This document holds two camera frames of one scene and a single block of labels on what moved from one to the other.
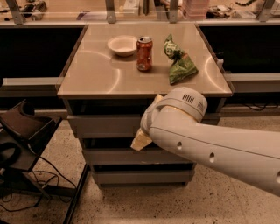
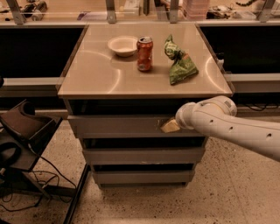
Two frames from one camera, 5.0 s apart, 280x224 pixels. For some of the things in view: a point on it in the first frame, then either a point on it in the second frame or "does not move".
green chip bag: x=182 y=67 does not move
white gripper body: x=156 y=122 -> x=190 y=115
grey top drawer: x=115 y=125 does not move
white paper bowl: x=123 y=45 does not move
